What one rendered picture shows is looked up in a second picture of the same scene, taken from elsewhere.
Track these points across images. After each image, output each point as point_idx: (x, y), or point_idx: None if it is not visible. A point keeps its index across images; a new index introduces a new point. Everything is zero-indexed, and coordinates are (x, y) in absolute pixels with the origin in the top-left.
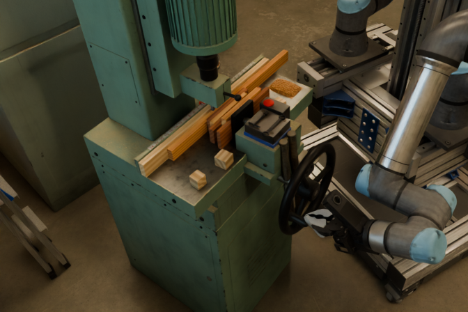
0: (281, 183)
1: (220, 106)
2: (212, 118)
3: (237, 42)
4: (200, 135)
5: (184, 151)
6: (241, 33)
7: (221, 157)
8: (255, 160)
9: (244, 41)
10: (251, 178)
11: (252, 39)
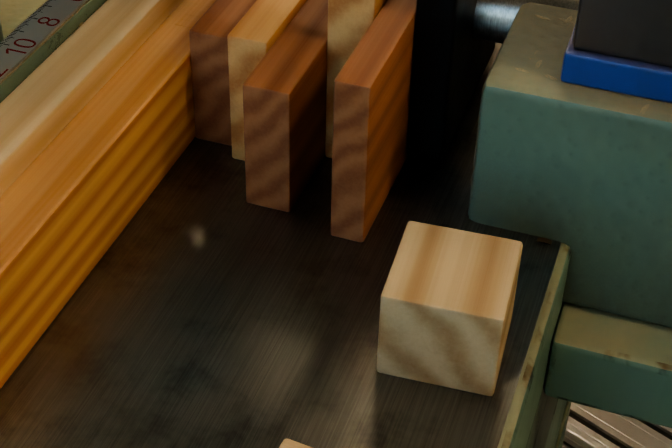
0: (558, 431)
1: None
2: (243, 18)
3: None
4: (158, 167)
5: (60, 305)
6: None
7: (441, 285)
8: (650, 281)
9: None
10: (540, 432)
11: None
